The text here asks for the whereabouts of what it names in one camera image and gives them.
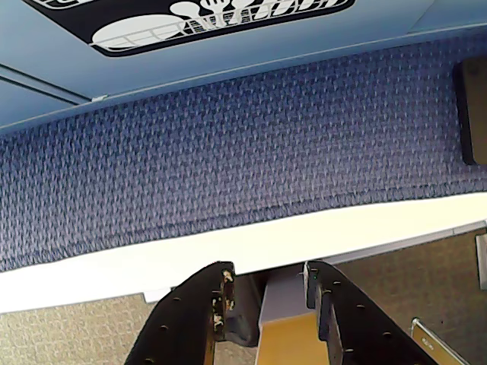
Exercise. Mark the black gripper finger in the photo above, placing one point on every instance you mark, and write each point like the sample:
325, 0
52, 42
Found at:
361, 334
182, 323

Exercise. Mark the yellow wooden block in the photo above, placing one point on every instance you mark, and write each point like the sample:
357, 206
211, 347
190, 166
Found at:
289, 342

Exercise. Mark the grey lavender block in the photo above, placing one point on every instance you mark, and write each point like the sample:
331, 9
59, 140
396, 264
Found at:
285, 296

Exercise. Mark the blue woven mat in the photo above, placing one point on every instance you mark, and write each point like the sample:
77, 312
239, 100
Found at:
236, 152

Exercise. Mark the brown box with black edge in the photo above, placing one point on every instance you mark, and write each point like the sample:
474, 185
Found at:
473, 114

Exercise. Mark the black white dish rack sign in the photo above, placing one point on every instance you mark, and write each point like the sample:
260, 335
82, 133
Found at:
152, 23

